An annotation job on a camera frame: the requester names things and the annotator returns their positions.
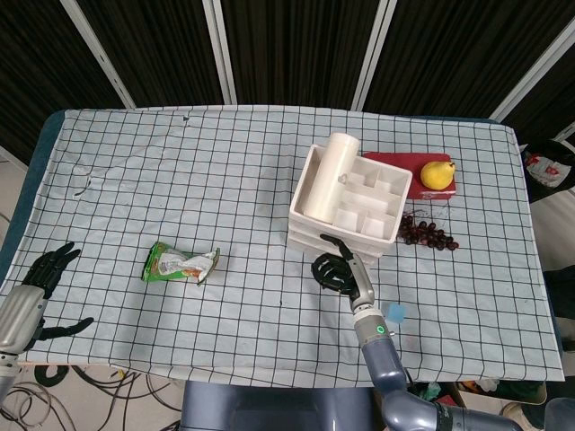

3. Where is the yellow pear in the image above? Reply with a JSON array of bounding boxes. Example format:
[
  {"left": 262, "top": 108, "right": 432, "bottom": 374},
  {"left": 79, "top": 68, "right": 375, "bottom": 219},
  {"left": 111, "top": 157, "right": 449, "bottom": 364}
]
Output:
[{"left": 420, "top": 160, "right": 457, "bottom": 190}]

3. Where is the light blue block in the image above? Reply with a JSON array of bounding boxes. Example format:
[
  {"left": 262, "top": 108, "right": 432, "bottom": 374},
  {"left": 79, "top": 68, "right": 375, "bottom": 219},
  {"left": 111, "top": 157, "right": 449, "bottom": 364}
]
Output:
[{"left": 386, "top": 303, "right": 408, "bottom": 326}]

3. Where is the black bag with red print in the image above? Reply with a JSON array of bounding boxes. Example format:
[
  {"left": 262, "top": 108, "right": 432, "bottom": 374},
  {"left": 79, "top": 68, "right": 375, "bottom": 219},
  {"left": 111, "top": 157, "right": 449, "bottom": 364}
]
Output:
[{"left": 519, "top": 138, "right": 575, "bottom": 204}]

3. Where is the white partition post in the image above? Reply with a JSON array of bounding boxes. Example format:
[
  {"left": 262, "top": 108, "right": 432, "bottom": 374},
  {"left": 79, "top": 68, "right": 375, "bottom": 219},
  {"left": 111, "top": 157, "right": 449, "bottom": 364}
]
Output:
[
  {"left": 60, "top": 0, "right": 137, "bottom": 110},
  {"left": 489, "top": 16, "right": 575, "bottom": 123},
  {"left": 349, "top": 0, "right": 397, "bottom": 111},
  {"left": 201, "top": 0, "right": 238, "bottom": 106}
]

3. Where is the crumpled green snack bag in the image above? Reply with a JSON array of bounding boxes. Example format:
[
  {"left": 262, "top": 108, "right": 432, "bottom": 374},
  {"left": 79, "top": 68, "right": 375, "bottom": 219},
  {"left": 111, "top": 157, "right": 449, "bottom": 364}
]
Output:
[{"left": 142, "top": 240, "right": 222, "bottom": 287}]

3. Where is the clear plastic container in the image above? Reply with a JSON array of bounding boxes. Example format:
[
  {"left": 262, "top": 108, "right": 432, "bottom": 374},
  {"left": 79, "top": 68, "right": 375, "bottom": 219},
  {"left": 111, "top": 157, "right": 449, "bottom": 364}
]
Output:
[{"left": 288, "top": 224, "right": 392, "bottom": 257}]

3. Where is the white plastic tube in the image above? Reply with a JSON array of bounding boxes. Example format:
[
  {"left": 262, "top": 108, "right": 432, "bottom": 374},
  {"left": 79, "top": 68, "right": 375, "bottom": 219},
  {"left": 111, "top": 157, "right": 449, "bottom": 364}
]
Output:
[{"left": 301, "top": 132, "right": 360, "bottom": 224}]

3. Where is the blue-grey robot torso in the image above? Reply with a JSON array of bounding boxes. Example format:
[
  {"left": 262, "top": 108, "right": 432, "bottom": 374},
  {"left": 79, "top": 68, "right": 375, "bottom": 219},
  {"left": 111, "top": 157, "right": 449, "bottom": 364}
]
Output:
[{"left": 181, "top": 380, "right": 384, "bottom": 431}]

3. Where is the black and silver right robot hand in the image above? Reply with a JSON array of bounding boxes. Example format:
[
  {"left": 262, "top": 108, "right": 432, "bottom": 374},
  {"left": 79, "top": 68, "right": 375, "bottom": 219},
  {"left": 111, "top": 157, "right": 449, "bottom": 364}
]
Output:
[{"left": 311, "top": 233, "right": 376, "bottom": 313}]

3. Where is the red flat box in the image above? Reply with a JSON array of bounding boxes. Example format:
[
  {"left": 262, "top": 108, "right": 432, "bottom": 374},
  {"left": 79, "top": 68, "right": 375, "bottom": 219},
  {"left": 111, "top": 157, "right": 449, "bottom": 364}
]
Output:
[{"left": 362, "top": 151, "right": 460, "bottom": 200}]

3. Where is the white shoe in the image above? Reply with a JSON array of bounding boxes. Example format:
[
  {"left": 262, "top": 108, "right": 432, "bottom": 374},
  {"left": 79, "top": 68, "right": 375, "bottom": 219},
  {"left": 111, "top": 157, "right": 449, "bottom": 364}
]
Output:
[{"left": 500, "top": 400, "right": 536, "bottom": 428}]

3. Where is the white compartment organizer tray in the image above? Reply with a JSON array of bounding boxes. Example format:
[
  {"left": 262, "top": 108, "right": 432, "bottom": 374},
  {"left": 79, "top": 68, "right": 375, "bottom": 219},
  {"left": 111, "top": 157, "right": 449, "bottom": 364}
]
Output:
[{"left": 287, "top": 144, "right": 413, "bottom": 267}]

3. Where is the tangle of floor cables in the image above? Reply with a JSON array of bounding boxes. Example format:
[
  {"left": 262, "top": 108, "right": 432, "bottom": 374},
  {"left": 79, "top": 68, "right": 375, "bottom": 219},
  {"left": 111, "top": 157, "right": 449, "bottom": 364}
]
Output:
[{"left": 0, "top": 364, "right": 183, "bottom": 431}]

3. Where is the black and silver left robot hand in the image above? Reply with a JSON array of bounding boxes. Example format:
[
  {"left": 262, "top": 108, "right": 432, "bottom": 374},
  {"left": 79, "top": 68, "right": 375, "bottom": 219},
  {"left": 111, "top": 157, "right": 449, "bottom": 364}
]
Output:
[{"left": 0, "top": 241, "right": 95, "bottom": 354}]

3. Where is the blue table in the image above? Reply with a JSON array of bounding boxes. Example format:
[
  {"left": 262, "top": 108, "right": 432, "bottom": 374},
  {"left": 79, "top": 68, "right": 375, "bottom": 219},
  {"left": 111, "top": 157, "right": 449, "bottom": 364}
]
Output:
[{"left": 0, "top": 110, "right": 565, "bottom": 356}]

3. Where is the dark red grape bunch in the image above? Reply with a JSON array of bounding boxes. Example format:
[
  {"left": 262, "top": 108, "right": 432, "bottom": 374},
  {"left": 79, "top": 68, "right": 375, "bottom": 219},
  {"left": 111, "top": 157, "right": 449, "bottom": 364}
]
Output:
[{"left": 396, "top": 214, "right": 461, "bottom": 252}]

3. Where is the white black checked tablecloth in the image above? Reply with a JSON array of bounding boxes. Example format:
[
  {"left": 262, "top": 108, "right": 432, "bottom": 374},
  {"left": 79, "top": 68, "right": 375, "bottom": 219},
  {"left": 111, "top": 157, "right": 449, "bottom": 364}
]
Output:
[{"left": 0, "top": 105, "right": 565, "bottom": 388}]

